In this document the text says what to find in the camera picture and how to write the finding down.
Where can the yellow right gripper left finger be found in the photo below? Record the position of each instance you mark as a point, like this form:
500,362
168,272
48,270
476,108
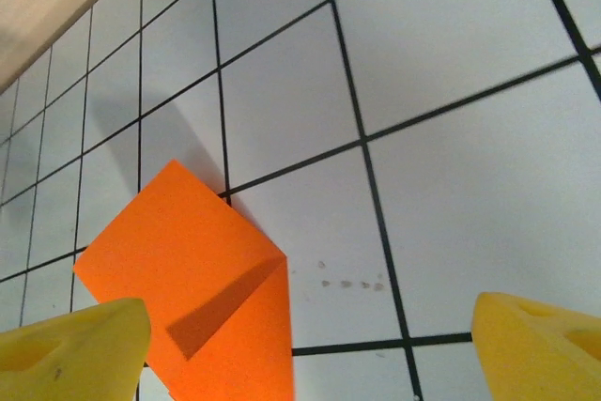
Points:
70,359

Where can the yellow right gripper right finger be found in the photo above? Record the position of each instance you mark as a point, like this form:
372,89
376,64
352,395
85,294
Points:
540,359

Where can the orange square paper sheet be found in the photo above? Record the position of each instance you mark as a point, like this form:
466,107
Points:
188,241

